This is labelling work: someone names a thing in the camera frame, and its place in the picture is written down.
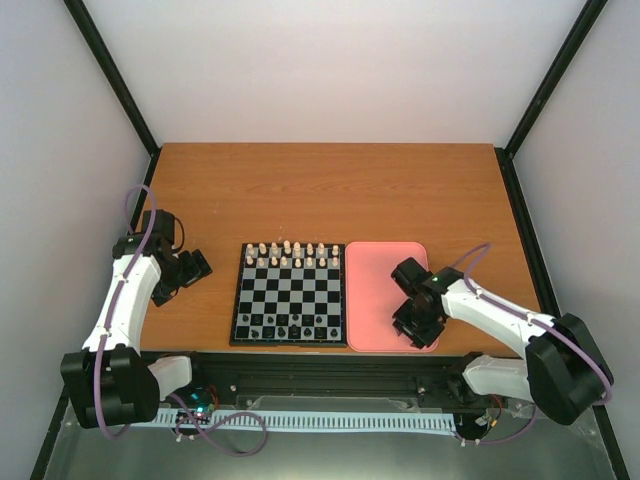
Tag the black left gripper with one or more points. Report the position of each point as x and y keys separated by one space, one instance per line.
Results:
x=196 y=269

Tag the black white chess board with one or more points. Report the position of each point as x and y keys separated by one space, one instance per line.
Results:
x=271 y=291

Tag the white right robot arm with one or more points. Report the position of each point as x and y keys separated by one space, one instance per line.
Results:
x=557 y=365

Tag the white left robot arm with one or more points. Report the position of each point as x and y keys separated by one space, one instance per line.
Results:
x=125 y=320

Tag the light blue cable duct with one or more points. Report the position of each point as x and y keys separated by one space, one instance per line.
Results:
x=310 y=422

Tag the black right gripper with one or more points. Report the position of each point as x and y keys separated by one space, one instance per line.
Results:
x=420 y=338

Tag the pink tray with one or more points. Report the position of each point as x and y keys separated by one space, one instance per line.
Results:
x=372 y=296

